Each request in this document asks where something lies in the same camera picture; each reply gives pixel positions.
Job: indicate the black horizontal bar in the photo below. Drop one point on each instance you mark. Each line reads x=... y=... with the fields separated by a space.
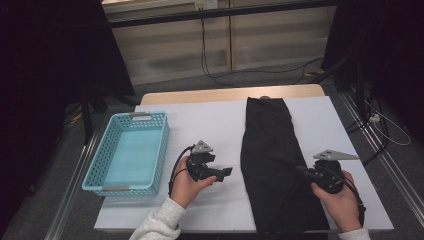
x=216 y=13

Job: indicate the aluminium floor rail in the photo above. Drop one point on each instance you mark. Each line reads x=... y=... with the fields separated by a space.
x=396 y=173
x=71 y=186

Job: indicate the black pants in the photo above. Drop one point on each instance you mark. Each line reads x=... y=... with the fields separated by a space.
x=270 y=150

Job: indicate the yellow strip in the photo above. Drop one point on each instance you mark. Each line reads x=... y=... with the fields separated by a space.
x=315 y=72
x=76 y=117

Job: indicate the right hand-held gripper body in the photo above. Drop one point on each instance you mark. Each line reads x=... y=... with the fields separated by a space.
x=330 y=176

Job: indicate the person's right hand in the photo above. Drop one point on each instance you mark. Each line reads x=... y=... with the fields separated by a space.
x=343 y=208

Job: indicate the blue plastic basket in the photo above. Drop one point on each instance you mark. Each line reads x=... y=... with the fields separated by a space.
x=101 y=156

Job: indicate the white wall socket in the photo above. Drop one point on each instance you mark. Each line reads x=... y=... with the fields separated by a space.
x=205 y=4

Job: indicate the black stand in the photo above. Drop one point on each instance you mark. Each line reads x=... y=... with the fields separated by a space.
x=86 y=123
x=333 y=68

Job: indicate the black curtain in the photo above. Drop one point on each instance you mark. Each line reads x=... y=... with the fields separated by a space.
x=40 y=66
x=383 y=50

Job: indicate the wooden table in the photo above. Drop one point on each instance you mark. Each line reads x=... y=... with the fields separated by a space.
x=200 y=95

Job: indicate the white plug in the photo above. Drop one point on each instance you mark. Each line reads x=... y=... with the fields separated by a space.
x=374 y=118

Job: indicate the beige wooden cabinet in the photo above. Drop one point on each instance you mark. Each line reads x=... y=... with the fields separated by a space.
x=276 y=40

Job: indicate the person's left hand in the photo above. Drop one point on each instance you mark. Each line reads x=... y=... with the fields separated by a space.
x=185 y=188

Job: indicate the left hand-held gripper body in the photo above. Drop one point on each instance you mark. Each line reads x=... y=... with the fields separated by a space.
x=200 y=166

